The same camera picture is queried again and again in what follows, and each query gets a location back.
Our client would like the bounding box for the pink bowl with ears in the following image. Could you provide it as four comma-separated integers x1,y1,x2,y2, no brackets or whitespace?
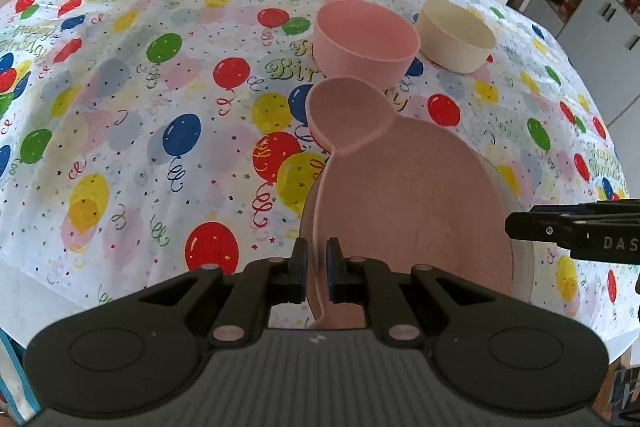
314,0,420,88

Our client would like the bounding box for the cream white bowl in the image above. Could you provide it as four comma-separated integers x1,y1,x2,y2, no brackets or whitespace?
415,0,497,74

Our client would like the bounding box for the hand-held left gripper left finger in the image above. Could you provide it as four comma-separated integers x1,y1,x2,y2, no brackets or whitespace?
127,237,310,349

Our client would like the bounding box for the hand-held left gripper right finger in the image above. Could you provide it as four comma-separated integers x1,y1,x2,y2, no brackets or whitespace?
325,237,507,349

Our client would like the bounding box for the balloon print tablecloth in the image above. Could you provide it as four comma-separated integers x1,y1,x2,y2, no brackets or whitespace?
0,0,633,358

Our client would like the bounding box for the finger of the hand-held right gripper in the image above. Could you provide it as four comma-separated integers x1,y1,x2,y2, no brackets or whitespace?
504,204,589,253

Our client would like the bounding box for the grey and wood storage cabinet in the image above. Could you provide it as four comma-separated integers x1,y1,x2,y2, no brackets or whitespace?
505,0,640,202

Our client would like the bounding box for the pink bear-shaped plate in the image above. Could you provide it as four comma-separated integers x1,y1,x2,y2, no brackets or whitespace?
302,77,516,330

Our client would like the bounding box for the large white plate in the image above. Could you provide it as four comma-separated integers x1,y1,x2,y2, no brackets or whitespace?
300,154,537,308

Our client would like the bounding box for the blue striped bag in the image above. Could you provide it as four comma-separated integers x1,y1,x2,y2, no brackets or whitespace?
0,332,42,426

